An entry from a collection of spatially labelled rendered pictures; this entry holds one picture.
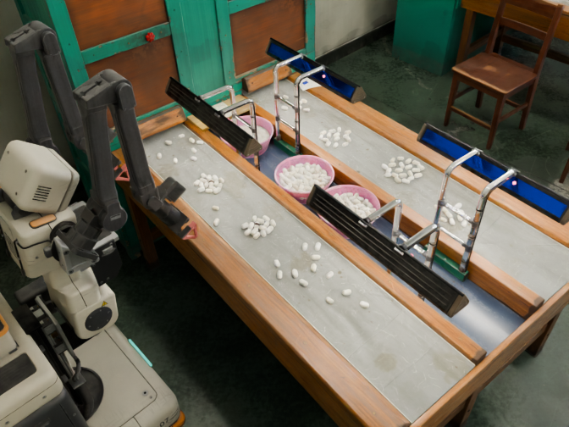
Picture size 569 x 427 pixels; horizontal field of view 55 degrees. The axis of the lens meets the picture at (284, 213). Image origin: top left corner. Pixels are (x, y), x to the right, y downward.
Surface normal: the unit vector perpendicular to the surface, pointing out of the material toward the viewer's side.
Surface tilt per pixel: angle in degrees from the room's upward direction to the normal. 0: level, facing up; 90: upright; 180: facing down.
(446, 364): 0
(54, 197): 90
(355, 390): 0
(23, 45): 90
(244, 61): 90
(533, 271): 0
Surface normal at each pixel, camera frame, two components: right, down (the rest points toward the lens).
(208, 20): 0.62, 0.52
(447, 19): -0.73, 0.48
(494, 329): -0.04, -0.73
